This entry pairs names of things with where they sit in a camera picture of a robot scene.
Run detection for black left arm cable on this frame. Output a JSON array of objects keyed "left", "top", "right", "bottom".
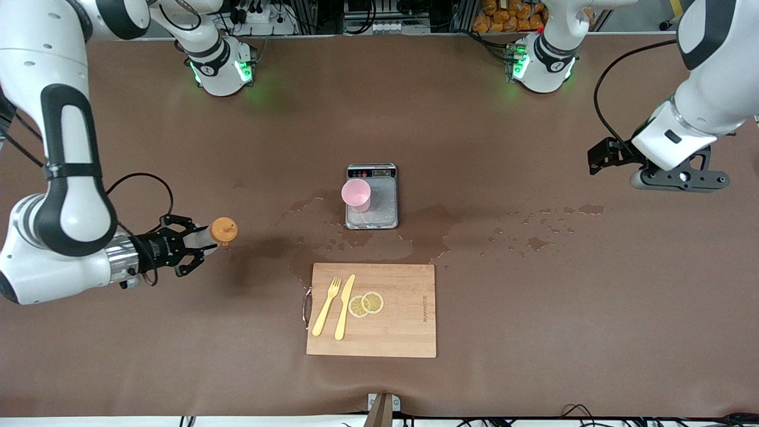
[{"left": 594, "top": 39, "right": 678, "bottom": 164}]

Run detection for yellow plastic fork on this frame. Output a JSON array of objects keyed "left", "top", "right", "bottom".
[{"left": 312, "top": 276, "right": 343, "bottom": 337}]

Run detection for yellow plastic knife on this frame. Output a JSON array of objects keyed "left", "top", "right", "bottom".
[{"left": 334, "top": 274, "right": 356, "bottom": 341}]

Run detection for pink plastic cup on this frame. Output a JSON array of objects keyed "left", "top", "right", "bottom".
[{"left": 342, "top": 179, "right": 372, "bottom": 213}]

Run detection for silver digital kitchen scale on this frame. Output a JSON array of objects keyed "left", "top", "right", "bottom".
[{"left": 346, "top": 164, "right": 398, "bottom": 231}]

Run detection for spilled liquid puddle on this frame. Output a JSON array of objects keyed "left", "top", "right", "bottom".
[{"left": 274, "top": 189, "right": 464, "bottom": 285}]

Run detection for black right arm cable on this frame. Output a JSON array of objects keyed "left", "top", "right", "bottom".
[{"left": 106, "top": 172, "right": 174, "bottom": 286}]

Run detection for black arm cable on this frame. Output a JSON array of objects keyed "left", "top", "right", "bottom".
[
  {"left": 106, "top": 172, "right": 174, "bottom": 286},
  {"left": 594, "top": 39, "right": 678, "bottom": 164}
]

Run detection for white connector block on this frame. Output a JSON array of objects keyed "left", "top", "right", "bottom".
[{"left": 344, "top": 20, "right": 432, "bottom": 35}]

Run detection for sauce bottle with orange cap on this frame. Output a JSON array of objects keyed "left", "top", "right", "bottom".
[{"left": 189, "top": 217, "right": 238, "bottom": 251}]

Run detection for metal table edge bracket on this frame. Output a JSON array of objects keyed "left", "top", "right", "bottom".
[{"left": 366, "top": 393, "right": 402, "bottom": 427}]

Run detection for black cable bundle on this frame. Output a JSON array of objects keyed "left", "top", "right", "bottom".
[{"left": 557, "top": 404, "right": 759, "bottom": 427}]

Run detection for white power strip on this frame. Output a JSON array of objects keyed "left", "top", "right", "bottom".
[{"left": 228, "top": 0, "right": 297, "bottom": 36}]

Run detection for orange snack pile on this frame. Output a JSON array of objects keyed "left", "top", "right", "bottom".
[{"left": 473, "top": 0, "right": 549, "bottom": 34}]

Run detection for wooden cutting board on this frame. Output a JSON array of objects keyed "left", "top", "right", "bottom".
[{"left": 306, "top": 263, "right": 437, "bottom": 358}]

